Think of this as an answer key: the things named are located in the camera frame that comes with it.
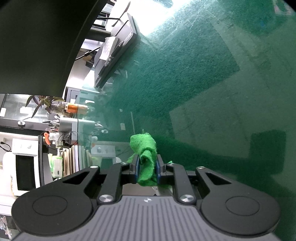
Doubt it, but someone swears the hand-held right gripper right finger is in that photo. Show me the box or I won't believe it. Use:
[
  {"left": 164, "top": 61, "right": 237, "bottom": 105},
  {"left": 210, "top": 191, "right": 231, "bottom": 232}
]
[{"left": 156, "top": 154, "right": 232, "bottom": 205}]

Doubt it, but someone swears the white microwave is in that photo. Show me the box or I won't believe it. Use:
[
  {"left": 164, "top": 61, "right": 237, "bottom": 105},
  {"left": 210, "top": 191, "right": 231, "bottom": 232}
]
[{"left": 11, "top": 138, "right": 41, "bottom": 195}]

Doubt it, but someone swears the black framed window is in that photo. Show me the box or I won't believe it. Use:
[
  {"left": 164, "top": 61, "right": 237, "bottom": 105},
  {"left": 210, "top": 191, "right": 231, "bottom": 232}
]
[{"left": 0, "top": 94, "right": 60, "bottom": 127}]

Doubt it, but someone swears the white jug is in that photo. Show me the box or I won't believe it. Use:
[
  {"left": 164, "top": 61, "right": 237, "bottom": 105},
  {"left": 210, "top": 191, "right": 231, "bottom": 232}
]
[{"left": 2, "top": 153, "right": 16, "bottom": 190}]

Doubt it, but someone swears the grey box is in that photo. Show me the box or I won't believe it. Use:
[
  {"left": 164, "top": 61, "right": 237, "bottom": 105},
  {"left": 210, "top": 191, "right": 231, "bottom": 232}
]
[{"left": 59, "top": 117, "right": 79, "bottom": 132}]

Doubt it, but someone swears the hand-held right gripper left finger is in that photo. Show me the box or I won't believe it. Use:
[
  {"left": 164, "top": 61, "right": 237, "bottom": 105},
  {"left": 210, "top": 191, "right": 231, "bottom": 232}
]
[{"left": 62, "top": 155, "right": 140, "bottom": 205}]

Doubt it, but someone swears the potted plant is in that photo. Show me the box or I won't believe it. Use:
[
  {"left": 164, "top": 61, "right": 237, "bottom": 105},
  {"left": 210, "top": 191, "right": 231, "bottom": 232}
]
[{"left": 25, "top": 95, "right": 66, "bottom": 118}]

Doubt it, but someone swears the green tissue pack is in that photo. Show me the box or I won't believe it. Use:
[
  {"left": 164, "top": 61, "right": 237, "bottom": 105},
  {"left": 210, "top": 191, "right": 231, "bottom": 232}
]
[{"left": 47, "top": 155, "right": 64, "bottom": 179}]

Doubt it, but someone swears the green scouring pad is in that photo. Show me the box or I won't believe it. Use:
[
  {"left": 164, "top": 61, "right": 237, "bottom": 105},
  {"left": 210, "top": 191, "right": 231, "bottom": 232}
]
[{"left": 127, "top": 133, "right": 173, "bottom": 187}]

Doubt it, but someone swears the orange bottle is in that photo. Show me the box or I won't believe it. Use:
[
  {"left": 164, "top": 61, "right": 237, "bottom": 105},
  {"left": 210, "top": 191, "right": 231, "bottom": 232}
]
[{"left": 65, "top": 103, "right": 89, "bottom": 114}]

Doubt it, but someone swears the grey laptop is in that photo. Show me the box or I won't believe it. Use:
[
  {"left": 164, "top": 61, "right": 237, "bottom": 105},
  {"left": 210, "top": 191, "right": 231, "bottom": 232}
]
[{"left": 94, "top": 13, "right": 139, "bottom": 88}]

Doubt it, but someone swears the large black board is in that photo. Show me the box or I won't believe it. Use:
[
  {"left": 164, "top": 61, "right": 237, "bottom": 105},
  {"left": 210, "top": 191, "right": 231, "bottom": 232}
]
[{"left": 0, "top": 0, "right": 103, "bottom": 95}]

